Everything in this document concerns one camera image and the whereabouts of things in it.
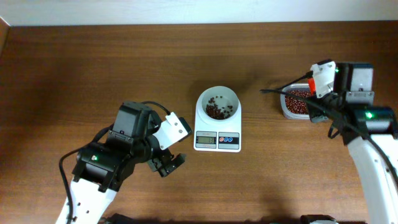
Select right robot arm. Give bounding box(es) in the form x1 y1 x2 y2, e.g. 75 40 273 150
307 60 397 223

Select white digital kitchen scale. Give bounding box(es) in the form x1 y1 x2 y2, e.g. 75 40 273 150
193 110 242 153

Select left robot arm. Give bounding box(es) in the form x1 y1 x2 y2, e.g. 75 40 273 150
57 101 192 223

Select orange plastic measuring scoop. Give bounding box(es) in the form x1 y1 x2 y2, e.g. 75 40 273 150
308 78 316 95

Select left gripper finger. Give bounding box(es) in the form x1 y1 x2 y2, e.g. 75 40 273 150
178 117 192 142
158 154 186 177

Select red beans in container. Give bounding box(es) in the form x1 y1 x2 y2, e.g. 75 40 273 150
285 90 311 114

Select red beans in bowl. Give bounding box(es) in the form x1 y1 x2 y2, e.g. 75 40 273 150
205 95 234 120

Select clear plastic bean container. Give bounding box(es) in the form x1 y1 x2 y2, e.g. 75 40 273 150
280 83 311 120

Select white round bowl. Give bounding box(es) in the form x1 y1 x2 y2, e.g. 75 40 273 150
196 86 241 121

